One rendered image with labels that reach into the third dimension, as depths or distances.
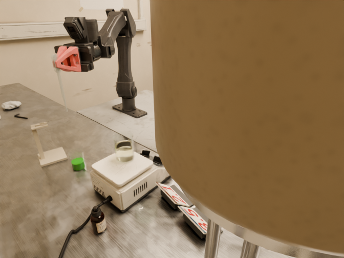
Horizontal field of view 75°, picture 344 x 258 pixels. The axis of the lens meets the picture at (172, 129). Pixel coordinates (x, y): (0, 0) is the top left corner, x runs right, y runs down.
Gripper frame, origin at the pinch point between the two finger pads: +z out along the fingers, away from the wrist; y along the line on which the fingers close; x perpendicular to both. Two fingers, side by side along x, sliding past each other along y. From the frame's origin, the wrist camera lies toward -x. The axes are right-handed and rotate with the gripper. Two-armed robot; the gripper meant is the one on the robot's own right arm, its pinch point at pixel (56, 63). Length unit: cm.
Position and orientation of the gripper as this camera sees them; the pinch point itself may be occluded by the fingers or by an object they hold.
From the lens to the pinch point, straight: 66.6
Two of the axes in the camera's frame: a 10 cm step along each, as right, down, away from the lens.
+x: 0.0, 8.9, 4.6
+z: -1.7, 4.5, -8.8
